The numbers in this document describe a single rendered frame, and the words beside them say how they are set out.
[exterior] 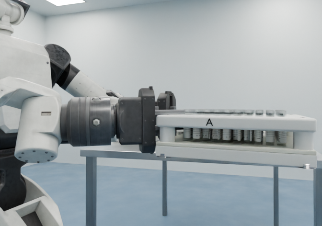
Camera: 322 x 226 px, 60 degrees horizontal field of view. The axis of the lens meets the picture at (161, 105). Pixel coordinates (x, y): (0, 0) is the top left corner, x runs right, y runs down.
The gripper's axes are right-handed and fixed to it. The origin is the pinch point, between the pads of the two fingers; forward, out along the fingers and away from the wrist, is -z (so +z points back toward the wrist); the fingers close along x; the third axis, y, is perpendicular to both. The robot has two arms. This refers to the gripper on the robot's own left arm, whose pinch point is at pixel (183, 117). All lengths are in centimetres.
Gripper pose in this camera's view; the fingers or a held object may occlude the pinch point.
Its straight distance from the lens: 65.0
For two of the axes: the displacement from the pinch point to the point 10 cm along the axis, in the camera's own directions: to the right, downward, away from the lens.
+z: -8.8, 0.3, 4.7
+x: 0.2, 10.0, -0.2
